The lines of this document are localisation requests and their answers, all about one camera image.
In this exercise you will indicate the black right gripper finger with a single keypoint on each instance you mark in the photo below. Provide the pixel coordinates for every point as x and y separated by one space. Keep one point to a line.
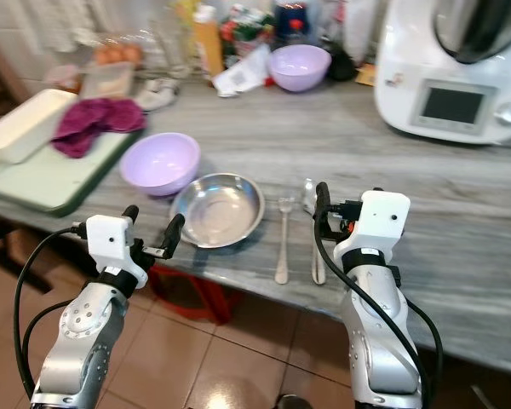
322 198

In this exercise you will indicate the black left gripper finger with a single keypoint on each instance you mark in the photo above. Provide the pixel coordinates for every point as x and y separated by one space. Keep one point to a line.
131 213
174 232

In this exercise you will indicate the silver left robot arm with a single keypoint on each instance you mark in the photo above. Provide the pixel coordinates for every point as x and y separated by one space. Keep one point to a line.
77 336

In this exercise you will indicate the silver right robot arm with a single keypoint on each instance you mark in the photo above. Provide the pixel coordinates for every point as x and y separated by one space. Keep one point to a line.
379 341

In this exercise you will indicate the silver metal spoon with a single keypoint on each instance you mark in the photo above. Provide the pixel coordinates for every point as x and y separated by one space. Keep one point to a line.
312 256

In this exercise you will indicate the shallow stainless steel dish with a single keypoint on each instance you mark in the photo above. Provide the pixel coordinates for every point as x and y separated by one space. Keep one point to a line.
217 211

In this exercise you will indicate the red plastic stool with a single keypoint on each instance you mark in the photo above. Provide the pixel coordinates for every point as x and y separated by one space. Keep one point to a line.
183 290

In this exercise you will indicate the lilac plastic bowl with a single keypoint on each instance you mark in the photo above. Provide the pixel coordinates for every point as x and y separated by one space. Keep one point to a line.
300 68
160 162

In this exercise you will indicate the purple terry cloth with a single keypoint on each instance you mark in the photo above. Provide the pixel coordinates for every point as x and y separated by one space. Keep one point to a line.
94 123

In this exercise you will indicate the pale green cutting board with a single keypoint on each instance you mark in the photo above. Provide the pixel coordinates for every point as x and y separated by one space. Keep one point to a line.
34 181

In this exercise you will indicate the crumpled grey cloth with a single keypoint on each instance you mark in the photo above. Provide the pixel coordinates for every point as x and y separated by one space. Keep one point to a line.
157 94

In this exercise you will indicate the white rectangular container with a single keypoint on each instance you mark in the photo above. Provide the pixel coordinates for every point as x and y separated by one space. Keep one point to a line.
30 126

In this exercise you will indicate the egg carton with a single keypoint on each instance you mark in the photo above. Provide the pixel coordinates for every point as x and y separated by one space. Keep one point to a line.
106 81

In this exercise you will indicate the small black pouch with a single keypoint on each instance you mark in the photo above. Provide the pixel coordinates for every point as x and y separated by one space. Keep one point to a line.
341 64

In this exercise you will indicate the white printed paper packet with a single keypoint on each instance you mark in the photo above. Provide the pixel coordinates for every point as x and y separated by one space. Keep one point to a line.
242 77

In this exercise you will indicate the brown egg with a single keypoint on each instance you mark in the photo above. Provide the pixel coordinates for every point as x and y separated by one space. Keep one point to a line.
101 55
134 53
117 54

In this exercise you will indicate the clear drinking glass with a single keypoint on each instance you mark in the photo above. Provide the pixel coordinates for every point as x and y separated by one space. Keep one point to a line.
170 53

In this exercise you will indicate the white kitchen machine with screen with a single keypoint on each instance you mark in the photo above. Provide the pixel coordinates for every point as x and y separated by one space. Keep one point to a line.
409 51

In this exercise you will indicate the orange sauce bottle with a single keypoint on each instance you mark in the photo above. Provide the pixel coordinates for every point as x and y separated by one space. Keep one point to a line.
207 47

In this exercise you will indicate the dark wooden chair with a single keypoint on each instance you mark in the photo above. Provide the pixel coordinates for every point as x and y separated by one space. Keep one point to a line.
0 81

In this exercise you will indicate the colourful snack bag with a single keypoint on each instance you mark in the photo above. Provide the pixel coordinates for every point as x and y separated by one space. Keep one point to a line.
247 25

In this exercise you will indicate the yellow oil bottle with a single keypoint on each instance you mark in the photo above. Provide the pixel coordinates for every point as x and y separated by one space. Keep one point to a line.
186 13

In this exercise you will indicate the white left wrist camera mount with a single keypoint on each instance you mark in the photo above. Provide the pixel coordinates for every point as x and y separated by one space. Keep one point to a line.
111 243

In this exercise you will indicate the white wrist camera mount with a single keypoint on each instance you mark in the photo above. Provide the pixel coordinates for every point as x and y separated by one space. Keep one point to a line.
379 217
111 243

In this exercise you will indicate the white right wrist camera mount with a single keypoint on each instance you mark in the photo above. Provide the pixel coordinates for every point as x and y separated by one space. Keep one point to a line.
379 217

